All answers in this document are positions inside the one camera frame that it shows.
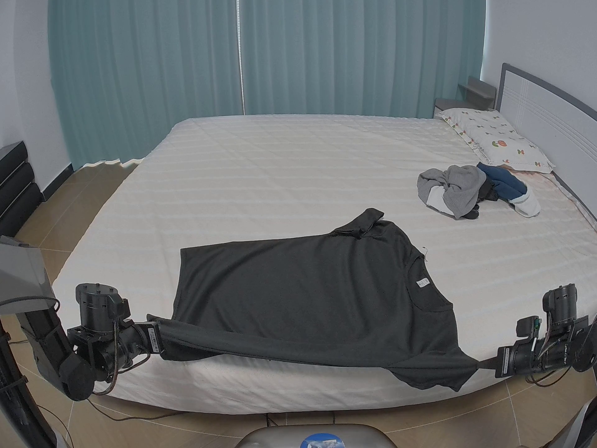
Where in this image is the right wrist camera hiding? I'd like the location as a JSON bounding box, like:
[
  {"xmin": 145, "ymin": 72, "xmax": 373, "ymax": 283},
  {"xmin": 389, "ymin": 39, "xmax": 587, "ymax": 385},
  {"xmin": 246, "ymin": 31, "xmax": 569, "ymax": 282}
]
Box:
[{"xmin": 515, "ymin": 315, "xmax": 543, "ymax": 342}]

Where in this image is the black T-shirt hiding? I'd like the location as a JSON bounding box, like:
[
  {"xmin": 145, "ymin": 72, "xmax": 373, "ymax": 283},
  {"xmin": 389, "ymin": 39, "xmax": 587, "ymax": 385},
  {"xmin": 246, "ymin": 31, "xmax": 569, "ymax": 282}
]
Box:
[{"xmin": 147, "ymin": 207, "xmax": 481, "ymax": 393}]

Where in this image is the bed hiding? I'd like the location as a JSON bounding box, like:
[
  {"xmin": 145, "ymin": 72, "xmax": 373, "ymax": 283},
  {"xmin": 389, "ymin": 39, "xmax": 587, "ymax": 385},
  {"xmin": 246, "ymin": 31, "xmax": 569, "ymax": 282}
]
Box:
[{"xmin": 51, "ymin": 63, "xmax": 597, "ymax": 414}]

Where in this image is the black cable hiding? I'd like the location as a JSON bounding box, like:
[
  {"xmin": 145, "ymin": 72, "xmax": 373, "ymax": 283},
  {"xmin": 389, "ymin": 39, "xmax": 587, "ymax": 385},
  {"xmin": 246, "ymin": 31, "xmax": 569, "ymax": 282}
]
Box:
[
  {"xmin": 37, "ymin": 397, "xmax": 175, "ymax": 423},
  {"xmin": 0, "ymin": 296, "xmax": 62, "ymax": 317}
]

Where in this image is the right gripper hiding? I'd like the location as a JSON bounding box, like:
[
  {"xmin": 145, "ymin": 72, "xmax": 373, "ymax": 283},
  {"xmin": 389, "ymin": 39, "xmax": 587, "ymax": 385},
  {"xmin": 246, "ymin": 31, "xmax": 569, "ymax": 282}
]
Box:
[{"xmin": 496, "ymin": 340, "xmax": 540, "ymax": 380}]

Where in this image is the pile of clothes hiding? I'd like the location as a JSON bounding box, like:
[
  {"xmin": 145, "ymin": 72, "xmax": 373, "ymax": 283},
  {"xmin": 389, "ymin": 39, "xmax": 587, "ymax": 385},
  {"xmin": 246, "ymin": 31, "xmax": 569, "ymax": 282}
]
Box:
[{"xmin": 416, "ymin": 164, "xmax": 542, "ymax": 220}]

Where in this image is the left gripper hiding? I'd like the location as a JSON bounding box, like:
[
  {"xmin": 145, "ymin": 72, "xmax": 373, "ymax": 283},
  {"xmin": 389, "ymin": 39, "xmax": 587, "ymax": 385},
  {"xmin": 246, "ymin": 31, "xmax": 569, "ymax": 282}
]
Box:
[{"xmin": 137, "ymin": 319, "xmax": 169, "ymax": 359}]

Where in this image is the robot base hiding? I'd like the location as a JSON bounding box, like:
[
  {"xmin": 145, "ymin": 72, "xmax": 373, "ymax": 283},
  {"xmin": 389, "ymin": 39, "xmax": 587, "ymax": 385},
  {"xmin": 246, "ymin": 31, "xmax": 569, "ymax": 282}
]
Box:
[{"xmin": 233, "ymin": 425, "xmax": 388, "ymax": 448}]

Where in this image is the grey bedside table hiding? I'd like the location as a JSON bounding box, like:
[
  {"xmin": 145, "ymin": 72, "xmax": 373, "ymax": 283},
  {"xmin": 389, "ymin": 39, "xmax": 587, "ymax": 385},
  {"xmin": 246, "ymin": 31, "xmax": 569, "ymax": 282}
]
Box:
[{"xmin": 434, "ymin": 75, "xmax": 497, "ymax": 119}]

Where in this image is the white printed pillow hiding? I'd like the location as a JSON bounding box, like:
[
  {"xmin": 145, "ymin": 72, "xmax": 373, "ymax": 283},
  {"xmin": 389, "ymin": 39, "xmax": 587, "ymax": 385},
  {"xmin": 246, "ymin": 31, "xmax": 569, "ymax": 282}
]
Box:
[{"xmin": 441, "ymin": 108, "xmax": 556, "ymax": 175}]

